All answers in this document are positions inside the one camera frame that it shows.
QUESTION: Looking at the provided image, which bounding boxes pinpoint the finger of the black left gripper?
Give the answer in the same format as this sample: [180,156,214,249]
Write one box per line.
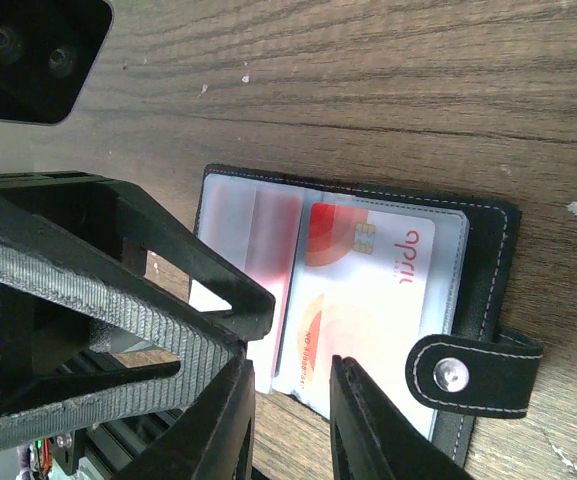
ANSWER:
[0,198,242,451]
[93,179,275,342]

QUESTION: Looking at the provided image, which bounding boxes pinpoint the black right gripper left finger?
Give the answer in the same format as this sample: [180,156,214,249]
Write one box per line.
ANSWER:
[132,357,255,479]

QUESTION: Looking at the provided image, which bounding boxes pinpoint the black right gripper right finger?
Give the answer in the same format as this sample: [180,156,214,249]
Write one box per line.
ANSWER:
[330,355,471,480]

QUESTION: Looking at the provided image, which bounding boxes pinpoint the black leather card holder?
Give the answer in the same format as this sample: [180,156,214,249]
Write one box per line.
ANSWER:
[194,165,543,470]

